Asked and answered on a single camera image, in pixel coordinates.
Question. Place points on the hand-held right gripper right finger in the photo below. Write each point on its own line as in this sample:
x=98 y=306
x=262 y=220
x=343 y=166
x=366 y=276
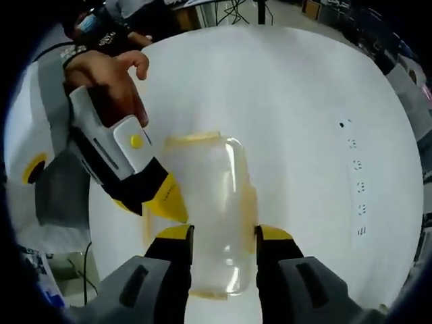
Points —
x=314 y=287

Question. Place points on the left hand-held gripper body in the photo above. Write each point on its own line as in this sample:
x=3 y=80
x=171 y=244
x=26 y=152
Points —
x=111 y=152

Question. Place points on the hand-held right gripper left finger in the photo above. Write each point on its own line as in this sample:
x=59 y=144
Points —
x=141 y=283

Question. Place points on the clear plastic container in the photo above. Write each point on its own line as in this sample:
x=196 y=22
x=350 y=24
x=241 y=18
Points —
x=179 y=158

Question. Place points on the person's left hand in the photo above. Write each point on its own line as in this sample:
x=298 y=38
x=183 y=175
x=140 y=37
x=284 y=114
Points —
x=108 y=81

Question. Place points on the yellow-rimmed black disc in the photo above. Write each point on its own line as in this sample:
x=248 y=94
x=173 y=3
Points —
x=35 y=168

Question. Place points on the person's black shirt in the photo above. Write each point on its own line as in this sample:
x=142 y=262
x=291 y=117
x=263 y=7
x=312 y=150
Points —
x=111 y=37

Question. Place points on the white power strip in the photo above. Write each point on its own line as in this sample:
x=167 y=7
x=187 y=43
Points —
x=359 y=175

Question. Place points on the black tripod legs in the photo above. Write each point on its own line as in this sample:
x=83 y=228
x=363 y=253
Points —
x=243 y=10

